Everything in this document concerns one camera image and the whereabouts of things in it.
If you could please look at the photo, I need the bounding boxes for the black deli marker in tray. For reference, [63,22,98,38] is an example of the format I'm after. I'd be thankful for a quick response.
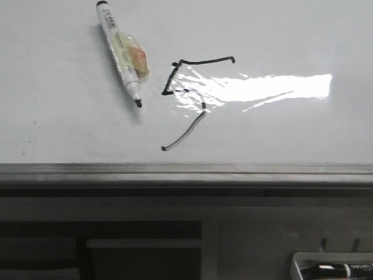
[301,263,372,279]

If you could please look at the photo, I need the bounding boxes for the white marker with tape wad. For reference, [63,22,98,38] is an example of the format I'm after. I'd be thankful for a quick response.
[96,1,149,108]

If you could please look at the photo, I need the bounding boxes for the white plastic marker tray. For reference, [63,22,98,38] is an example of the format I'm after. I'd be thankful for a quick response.
[290,253,372,279]

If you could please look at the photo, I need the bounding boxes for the white whiteboard with metal frame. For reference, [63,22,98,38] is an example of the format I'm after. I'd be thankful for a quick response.
[1,1,372,188]

